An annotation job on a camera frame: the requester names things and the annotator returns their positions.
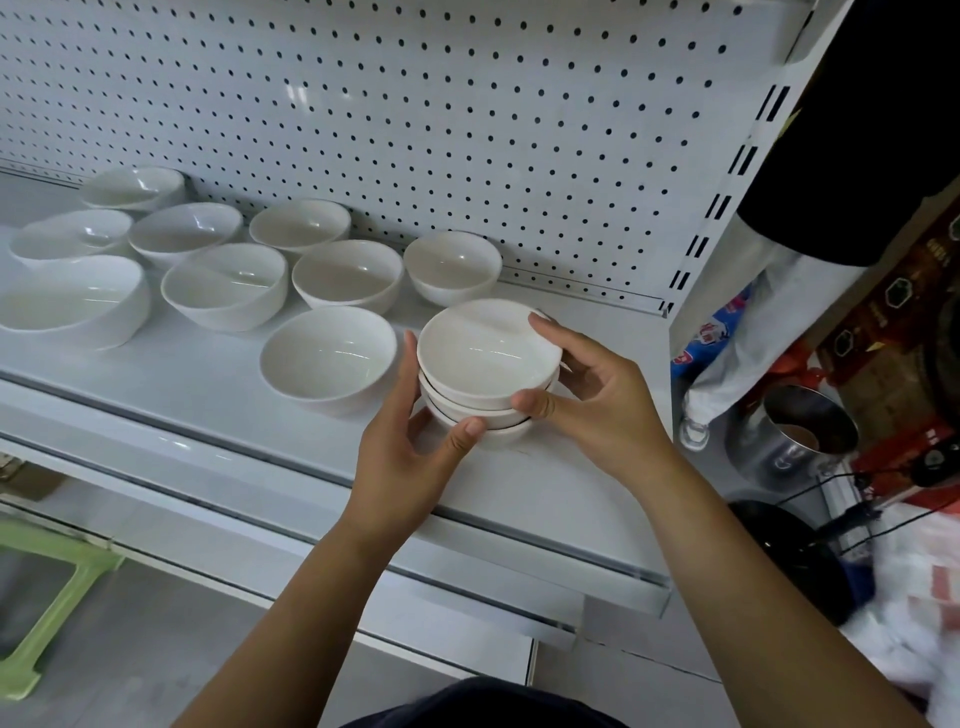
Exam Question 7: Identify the white metal shelf board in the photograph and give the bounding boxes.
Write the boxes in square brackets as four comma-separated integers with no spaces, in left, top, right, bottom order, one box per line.
[0,171,674,621]
[0,438,588,685]

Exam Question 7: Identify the steel bucket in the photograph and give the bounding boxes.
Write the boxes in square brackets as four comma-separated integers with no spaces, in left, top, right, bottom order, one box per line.
[723,384,861,494]

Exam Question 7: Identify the white ceramic bowl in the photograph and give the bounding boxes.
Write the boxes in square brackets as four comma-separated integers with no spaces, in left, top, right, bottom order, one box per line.
[424,390,537,451]
[418,367,560,432]
[416,298,564,412]

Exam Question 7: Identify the rows of white bowls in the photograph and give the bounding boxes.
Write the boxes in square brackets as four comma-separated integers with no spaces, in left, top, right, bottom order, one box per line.
[0,165,504,420]

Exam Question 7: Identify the black cable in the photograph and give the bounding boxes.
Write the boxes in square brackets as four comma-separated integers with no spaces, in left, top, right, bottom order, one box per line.
[795,463,960,560]

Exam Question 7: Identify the red printed carton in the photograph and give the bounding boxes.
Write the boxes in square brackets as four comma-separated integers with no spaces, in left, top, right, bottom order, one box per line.
[813,191,960,515]

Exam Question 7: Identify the blue printed packet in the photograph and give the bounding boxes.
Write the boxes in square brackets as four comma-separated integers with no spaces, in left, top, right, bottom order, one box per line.
[669,287,756,381]

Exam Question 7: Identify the white plastic bag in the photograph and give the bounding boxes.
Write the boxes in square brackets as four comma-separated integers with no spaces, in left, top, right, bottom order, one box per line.
[836,501,960,725]

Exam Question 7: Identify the person's right hand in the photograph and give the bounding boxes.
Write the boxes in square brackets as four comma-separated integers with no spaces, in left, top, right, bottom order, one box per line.
[511,312,678,486]

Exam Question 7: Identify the black pan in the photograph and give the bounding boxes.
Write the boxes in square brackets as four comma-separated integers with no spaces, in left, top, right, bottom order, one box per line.
[726,498,875,627]

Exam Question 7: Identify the person's right forearm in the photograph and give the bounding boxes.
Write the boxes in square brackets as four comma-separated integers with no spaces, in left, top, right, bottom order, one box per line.
[630,438,935,728]

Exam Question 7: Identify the person's dark shirt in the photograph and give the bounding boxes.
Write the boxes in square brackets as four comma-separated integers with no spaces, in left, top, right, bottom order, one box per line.
[358,675,633,728]

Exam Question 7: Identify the person's left forearm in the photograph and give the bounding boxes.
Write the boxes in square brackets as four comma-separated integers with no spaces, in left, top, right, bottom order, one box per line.
[171,517,432,728]

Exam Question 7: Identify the white pegboard back panel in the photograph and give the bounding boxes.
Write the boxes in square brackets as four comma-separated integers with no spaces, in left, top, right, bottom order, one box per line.
[0,0,820,318]

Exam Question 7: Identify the white slotted shelf upright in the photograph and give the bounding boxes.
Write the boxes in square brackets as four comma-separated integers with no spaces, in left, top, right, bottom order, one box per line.
[666,0,858,361]

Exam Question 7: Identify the person's left hand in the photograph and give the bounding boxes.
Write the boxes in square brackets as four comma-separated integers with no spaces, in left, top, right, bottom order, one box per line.
[341,330,489,552]

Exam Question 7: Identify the green plastic stool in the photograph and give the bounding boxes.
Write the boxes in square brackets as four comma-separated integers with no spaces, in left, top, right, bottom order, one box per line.
[0,517,126,700]

